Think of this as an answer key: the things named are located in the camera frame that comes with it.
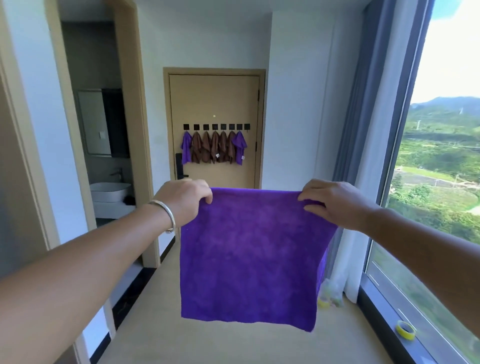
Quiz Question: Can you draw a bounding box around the person's right hand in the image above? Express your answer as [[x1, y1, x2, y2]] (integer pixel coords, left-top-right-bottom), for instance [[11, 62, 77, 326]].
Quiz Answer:
[[297, 178, 382, 233]]

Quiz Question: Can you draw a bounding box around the person's left hand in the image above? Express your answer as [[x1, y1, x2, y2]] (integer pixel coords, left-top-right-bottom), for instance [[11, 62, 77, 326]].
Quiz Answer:
[[151, 178, 214, 230]]

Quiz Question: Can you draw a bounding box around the purple towel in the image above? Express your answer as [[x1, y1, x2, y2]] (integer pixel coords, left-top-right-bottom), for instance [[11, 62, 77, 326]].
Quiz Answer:
[[179, 187, 339, 333], [231, 130, 248, 166], [181, 131, 193, 165]]

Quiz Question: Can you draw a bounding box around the row of black hooks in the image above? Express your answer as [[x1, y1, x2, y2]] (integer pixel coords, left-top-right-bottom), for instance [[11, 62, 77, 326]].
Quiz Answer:
[[183, 123, 251, 133]]

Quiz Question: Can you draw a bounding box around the beige door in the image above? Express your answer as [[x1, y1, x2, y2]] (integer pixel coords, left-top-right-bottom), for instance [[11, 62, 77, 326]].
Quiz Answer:
[[163, 67, 266, 190], [169, 74, 261, 190]]

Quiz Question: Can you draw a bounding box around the person's right forearm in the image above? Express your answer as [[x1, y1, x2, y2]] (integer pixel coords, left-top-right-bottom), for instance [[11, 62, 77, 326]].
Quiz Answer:
[[361, 208, 480, 338]]

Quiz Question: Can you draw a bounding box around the person's left forearm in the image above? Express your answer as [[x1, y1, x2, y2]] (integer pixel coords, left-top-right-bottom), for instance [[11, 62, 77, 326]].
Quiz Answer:
[[0, 204, 175, 364]]

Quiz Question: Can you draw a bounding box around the white sink basin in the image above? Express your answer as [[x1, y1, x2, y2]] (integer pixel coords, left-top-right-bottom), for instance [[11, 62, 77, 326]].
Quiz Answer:
[[89, 181, 132, 203]]

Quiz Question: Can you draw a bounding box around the clear bag of yellow items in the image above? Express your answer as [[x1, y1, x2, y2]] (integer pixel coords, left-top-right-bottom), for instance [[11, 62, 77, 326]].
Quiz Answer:
[[316, 277, 345, 310]]

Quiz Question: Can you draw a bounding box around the blue grey curtain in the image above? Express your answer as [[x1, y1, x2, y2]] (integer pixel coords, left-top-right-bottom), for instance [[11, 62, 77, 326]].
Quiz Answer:
[[322, 0, 398, 278]]

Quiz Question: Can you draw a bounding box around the white sheer curtain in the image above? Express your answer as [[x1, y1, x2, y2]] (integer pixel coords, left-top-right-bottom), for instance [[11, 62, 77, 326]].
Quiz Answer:
[[329, 0, 430, 305]]

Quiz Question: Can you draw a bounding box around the black framed mirror cabinet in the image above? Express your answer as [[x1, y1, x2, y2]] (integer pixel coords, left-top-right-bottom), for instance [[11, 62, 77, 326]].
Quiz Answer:
[[76, 88, 131, 159]]

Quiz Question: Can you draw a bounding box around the dark framed window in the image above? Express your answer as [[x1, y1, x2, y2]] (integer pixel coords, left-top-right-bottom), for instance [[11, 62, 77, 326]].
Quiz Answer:
[[358, 0, 480, 364]]

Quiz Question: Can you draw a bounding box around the yellow tape roll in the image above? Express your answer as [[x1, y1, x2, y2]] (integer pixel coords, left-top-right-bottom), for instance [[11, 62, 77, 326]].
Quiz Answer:
[[395, 320, 417, 341]]

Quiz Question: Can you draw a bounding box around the silver bracelet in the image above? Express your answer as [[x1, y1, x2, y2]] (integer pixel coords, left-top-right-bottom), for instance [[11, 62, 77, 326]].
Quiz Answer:
[[147, 200, 176, 235]]

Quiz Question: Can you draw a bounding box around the black door lock handle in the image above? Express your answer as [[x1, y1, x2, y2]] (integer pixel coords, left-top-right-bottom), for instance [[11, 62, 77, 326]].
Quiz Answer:
[[175, 152, 190, 179]]

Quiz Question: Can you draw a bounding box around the beige bathroom door frame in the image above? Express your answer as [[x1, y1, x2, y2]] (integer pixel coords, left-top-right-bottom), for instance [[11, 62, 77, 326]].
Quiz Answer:
[[44, 0, 161, 269]]

